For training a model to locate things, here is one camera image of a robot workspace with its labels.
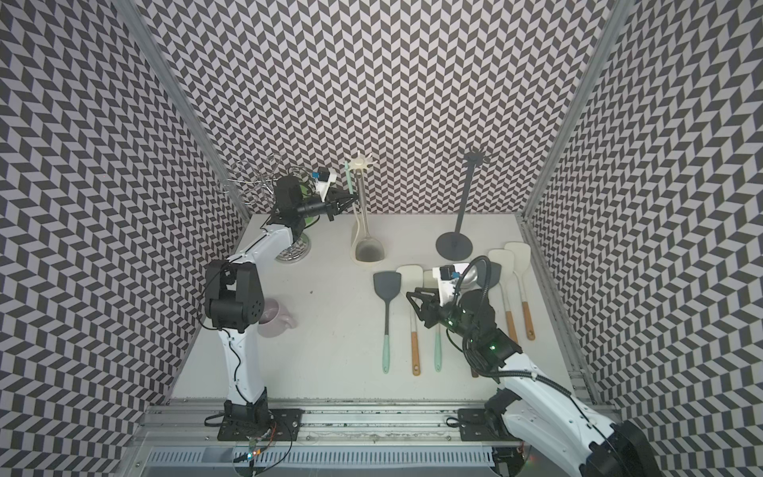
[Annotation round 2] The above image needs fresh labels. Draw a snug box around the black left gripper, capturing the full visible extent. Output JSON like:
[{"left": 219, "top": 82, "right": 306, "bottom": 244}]
[{"left": 295, "top": 187, "right": 359, "bottom": 222}]

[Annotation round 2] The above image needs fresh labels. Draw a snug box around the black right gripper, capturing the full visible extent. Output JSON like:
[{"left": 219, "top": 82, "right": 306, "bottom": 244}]
[{"left": 405, "top": 288, "right": 478, "bottom": 344}]

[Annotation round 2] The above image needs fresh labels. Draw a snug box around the white spatula wooden handle rack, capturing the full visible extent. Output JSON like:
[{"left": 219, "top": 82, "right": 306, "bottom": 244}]
[{"left": 397, "top": 264, "right": 423, "bottom": 377}]

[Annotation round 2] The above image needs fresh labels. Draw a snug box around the white spatula mint handle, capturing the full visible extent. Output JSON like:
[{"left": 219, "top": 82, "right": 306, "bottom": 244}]
[{"left": 423, "top": 269, "right": 445, "bottom": 373}]

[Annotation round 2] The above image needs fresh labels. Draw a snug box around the grey turner mint handle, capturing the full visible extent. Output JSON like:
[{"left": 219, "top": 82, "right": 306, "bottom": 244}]
[{"left": 374, "top": 271, "right": 401, "bottom": 374}]

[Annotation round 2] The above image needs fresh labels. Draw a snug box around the grey spatula mint handle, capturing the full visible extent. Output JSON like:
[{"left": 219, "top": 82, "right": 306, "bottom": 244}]
[{"left": 476, "top": 260, "right": 502, "bottom": 290}]

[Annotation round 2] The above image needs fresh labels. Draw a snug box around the cream spatula cream handle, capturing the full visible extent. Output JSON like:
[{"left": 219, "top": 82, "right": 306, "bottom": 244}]
[{"left": 344, "top": 162, "right": 355, "bottom": 194}]

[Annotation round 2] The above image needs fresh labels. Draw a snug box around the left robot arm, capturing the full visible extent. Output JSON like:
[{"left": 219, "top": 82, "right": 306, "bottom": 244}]
[{"left": 203, "top": 172, "right": 359, "bottom": 441}]

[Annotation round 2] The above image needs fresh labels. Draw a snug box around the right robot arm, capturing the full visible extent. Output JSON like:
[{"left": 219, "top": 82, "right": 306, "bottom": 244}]
[{"left": 405, "top": 256, "right": 662, "bottom": 476}]

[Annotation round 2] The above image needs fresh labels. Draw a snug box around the cream utensil rack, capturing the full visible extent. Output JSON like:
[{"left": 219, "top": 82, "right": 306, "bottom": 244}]
[{"left": 347, "top": 152, "right": 372, "bottom": 264}]

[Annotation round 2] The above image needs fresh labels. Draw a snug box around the dark grey utensil rack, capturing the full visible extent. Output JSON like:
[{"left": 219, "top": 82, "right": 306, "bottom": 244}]
[{"left": 435, "top": 149, "right": 487, "bottom": 262}]

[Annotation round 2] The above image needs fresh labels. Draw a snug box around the green plastic goblet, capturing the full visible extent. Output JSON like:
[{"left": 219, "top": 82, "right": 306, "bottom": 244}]
[{"left": 300, "top": 182, "right": 319, "bottom": 229}]

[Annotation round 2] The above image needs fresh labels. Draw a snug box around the pink ceramic cup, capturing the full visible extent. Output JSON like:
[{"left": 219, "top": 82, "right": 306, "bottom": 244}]
[{"left": 258, "top": 298, "right": 298, "bottom": 338}]

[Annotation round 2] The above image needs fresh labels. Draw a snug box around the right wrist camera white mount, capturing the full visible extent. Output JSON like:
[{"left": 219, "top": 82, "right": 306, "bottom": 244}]
[{"left": 432, "top": 264, "right": 468, "bottom": 306}]

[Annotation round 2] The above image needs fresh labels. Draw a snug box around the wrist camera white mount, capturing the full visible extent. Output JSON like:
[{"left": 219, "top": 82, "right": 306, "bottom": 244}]
[
  {"left": 310, "top": 166, "right": 338, "bottom": 202},
  {"left": 432, "top": 264, "right": 468, "bottom": 306}
]

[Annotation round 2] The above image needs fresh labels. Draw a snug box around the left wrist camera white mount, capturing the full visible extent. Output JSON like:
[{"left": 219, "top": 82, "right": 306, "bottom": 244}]
[{"left": 310, "top": 166, "right": 338, "bottom": 202}]

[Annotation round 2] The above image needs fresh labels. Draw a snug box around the chrome wire glass rack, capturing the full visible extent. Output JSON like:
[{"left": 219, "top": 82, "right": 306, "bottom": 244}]
[{"left": 230, "top": 152, "right": 314, "bottom": 264}]

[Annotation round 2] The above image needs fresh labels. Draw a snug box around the metal base rail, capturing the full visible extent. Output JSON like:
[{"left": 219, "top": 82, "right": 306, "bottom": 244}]
[{"left": 118, "top": 398, "right": 633, "bottom": 477}]

